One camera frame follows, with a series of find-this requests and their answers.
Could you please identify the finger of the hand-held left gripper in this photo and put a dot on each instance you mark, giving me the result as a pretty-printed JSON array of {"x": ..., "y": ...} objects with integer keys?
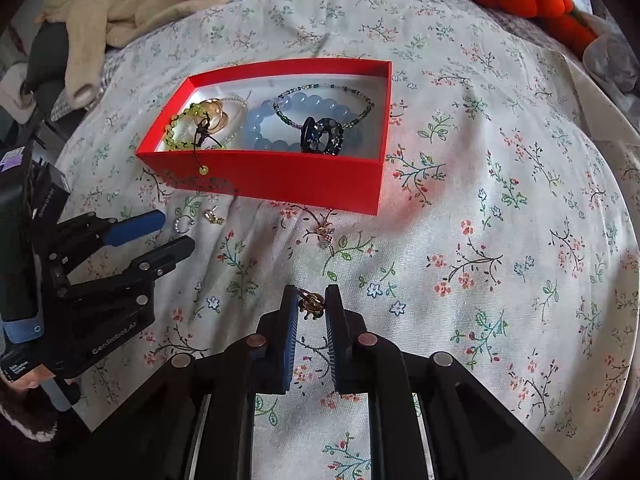
[
  {"x": 135, "y": 226},
  {"x": 170, "y": 252}
]

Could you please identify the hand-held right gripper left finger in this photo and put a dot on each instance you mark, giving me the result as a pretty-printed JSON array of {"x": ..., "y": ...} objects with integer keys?
[{"x": 287, "y": 340}]

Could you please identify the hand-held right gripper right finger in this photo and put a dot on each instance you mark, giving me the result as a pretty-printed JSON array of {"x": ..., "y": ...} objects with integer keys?
[{"x": 337, "y": 340}]

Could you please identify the small gold stud earring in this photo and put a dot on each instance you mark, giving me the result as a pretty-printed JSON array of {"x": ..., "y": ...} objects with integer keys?
[{"x": 214, "y": 216}]

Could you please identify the red cardboard box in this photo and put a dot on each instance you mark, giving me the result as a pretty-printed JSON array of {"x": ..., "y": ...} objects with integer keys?
[{"x": 300, "y": 185}]

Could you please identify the person's left forearm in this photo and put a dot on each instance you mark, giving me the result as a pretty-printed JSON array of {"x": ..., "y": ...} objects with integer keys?
[{"x": 20, "y": 410}]

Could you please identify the black phone box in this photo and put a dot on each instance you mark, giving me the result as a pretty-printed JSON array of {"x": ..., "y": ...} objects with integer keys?
[{"x": 52, "y": 200}]

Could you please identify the floral bed sheet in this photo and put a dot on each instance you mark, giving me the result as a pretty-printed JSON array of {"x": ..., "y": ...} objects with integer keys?
[{"x": 500, "y": 260}]

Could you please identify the dark grey cloth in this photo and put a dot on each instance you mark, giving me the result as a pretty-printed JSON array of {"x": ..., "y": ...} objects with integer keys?
[{"x": 47, "y": 60}]

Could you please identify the beige plush garment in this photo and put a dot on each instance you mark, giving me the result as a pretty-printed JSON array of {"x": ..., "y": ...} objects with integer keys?
[{"x": 140, "y": 0}]

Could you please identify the translucent plastic bag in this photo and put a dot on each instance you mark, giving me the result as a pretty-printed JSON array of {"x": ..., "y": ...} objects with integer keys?
[{"x": 610, "y": 60}]

